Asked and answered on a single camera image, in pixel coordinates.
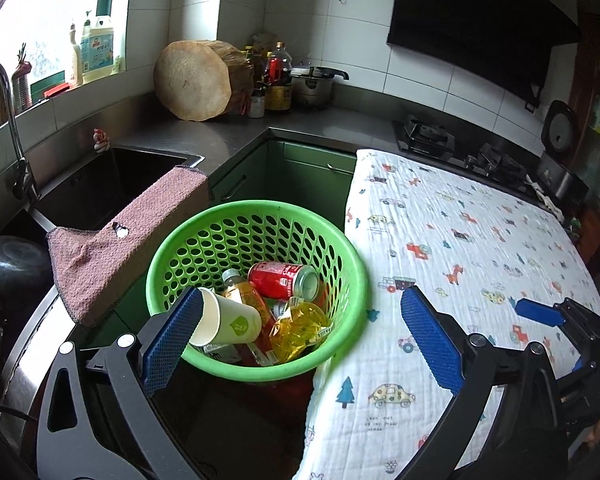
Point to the detergent bottle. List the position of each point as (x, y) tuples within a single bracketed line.
[(97, 52)]

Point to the steel pot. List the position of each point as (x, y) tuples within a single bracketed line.
[(312, 87)]

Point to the white paper cup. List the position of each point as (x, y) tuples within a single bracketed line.
[(230, 320)]

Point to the printed table cloth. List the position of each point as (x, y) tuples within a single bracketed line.
[(455, 260)]

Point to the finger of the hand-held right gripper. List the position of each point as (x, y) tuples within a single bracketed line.
[(581, 366), (537, 311)]

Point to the red yellow drink bottle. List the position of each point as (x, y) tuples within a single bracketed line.
[(250, 300)]

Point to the steel sink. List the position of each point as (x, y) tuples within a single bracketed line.
[(105, 185)]

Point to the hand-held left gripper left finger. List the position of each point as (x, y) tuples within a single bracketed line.
[(172, 340)]

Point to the black gas stove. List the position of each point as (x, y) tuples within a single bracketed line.
[(430, 137)]

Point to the round wooden chopping block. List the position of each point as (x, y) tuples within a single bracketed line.
[(195, 82)]

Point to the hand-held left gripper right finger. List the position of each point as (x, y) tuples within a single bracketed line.
[(432, 345)]

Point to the dark sauce bottle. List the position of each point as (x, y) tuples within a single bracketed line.
[(278, 67)]

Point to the yellow tin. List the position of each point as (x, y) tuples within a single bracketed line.
[(278, 98)]

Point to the black range hood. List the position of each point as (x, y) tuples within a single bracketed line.
[(480, 15)]

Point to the white spray bottle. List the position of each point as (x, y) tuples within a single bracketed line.
[(75, 60)]

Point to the small red white figurine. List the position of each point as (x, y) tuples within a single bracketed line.
[(101, 141)]

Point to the small white jar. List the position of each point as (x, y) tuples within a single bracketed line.
[(256, 107)]

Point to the black rice cooker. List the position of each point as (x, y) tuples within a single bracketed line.
[(560, 160)]

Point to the green plastic basket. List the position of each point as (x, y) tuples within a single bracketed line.
[(260, 225)]

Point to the window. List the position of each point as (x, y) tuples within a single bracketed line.
[(45, 5)]

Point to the pink towel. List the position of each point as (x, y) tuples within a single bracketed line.
[(125, 230)]

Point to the steel faucet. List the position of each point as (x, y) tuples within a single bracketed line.
[(10, 125)]

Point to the dark round wok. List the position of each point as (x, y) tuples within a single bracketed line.
[(12, 270)]

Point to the green cabinet door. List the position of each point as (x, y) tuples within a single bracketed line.
[(315, 185), (242, 180)]

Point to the yellow plastic wrapper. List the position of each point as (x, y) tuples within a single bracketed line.
[(300, 330)]

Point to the red cola can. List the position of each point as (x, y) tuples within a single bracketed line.
[(280, 280)]

